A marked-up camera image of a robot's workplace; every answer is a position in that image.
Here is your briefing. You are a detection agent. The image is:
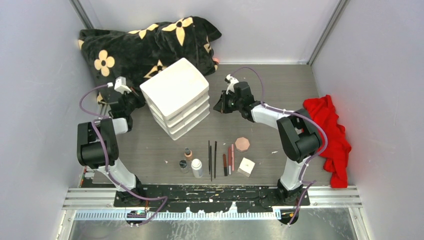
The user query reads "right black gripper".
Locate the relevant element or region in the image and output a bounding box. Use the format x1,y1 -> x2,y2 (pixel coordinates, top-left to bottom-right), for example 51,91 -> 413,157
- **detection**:
213,90 -> 243,114

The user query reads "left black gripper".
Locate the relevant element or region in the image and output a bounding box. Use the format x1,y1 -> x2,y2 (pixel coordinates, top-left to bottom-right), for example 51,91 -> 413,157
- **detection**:
122,86 -> 151,115

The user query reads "pink lip gloss tube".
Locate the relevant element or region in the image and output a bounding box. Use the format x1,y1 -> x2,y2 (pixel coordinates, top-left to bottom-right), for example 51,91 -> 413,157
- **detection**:
231,144 -> 235,172

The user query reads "red silver lip pencil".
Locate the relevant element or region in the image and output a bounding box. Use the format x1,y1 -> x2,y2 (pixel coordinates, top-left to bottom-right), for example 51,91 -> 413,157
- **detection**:
227,146 -> 232,176

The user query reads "white plastic drawer organizer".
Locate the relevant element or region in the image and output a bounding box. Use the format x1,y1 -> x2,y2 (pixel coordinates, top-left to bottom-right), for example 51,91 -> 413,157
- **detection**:
139,58 -> 210,141

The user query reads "dark red lipstick tube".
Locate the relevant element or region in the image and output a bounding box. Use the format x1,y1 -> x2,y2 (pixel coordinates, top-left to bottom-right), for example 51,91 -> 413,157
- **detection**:
222,153 -> 228,177

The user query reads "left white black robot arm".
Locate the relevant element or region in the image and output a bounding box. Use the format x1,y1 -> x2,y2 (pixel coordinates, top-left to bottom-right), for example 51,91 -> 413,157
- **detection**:
76,112 -> 146,207

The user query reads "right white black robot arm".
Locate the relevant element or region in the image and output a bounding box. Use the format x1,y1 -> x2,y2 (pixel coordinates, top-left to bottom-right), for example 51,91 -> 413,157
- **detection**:
213,78 -> 323,206

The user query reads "thick black makeup pencil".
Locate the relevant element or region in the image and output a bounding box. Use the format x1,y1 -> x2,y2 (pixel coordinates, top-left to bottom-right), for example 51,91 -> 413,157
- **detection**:
213,141 -> 217,179

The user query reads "short black makeup pencil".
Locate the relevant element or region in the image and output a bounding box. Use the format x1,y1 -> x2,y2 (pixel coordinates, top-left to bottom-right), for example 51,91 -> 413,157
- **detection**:
210,146 -> 213,182

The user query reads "pink octagonal compact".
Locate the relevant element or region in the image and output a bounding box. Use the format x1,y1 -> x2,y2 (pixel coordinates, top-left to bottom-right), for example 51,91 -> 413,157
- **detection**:
234,137 -> 251,153

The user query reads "black floral plush blanket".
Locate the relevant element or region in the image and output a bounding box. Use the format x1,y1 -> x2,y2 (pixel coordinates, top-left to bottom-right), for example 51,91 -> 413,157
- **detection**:
78,16 -> 222,94

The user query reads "white cube box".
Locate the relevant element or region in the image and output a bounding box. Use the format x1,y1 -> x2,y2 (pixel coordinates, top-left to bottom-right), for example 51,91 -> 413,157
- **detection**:
237,157 -> 256,178

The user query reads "tan foundation bottle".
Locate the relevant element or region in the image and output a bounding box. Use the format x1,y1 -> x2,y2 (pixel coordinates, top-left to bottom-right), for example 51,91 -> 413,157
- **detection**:
184,147 -> 193,162

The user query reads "white plastic bottle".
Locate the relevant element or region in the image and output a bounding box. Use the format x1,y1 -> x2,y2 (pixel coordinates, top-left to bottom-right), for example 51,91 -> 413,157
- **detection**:
191,158 -> 203,179

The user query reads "clear jar black lid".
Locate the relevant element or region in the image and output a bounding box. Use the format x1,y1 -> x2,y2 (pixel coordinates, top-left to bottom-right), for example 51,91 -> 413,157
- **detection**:
179,160 -> 189,173

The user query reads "red cloth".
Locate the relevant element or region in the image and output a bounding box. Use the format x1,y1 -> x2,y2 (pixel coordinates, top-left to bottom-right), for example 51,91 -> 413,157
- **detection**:
303,94 -> 352,189

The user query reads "small green circuit board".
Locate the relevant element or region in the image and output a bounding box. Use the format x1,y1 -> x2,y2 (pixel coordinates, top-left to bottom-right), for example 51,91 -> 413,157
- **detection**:
126,210 -> 147,219

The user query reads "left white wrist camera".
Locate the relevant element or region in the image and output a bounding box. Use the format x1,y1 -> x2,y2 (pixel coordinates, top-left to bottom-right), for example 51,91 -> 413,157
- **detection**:
114,76 -> 132,95

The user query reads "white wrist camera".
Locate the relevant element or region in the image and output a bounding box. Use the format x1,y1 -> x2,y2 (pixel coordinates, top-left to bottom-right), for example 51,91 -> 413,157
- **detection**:
114,76 -> 132,95
224,74 -> 239,95

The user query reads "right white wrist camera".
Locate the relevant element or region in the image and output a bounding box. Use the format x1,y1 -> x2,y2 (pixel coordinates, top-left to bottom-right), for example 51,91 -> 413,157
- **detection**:
224,74 -> 239,95

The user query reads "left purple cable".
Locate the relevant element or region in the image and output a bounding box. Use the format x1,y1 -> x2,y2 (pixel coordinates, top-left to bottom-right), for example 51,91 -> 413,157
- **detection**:
78,83 -> 168,227

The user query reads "purple cable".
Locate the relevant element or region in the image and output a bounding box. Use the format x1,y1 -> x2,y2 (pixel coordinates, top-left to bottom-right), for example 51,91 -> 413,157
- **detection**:
78,83 -> 168,227
230,66 -> 329,227

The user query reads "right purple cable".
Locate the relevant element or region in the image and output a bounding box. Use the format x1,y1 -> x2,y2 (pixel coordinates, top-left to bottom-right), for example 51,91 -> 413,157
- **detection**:
230,66 -> 329,227

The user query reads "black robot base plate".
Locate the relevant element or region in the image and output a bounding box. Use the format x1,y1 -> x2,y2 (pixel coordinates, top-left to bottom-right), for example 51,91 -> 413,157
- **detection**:
113,184 -> 310,213

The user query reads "aluminium frame rail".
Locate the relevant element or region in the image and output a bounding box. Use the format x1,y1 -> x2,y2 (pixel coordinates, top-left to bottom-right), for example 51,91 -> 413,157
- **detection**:
62,185 -> 363,224

